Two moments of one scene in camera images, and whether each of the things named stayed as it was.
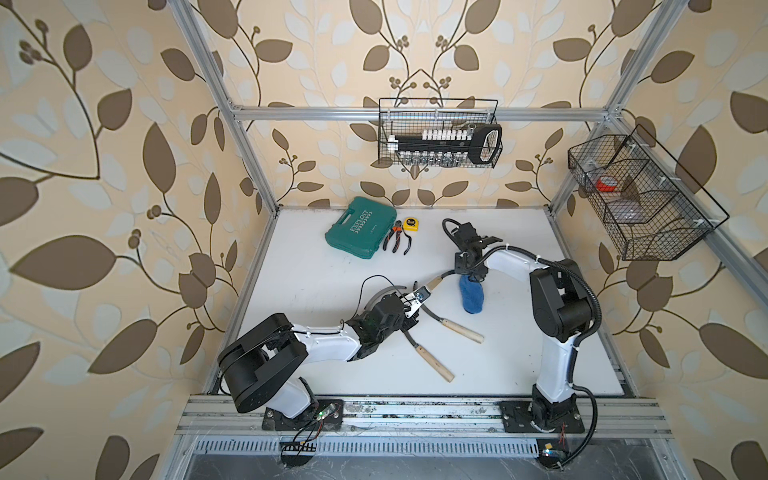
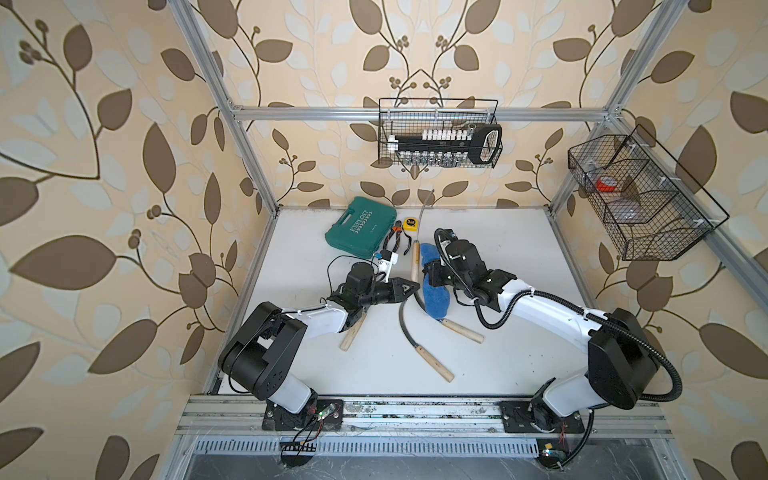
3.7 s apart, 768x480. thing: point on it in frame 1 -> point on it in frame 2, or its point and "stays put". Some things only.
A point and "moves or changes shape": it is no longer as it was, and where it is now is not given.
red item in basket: (606, 183) stays put
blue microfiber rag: (472, 294) moves or changes shape
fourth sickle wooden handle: (462, 330) stays put
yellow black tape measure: (411, 224) stays put
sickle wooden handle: (435, 282) moves or changes shape
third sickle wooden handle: (448, 376) stays put
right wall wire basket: (653, 209) stays put
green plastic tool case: (360, 229) stays put
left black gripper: (409, 322) -> (394, 292)
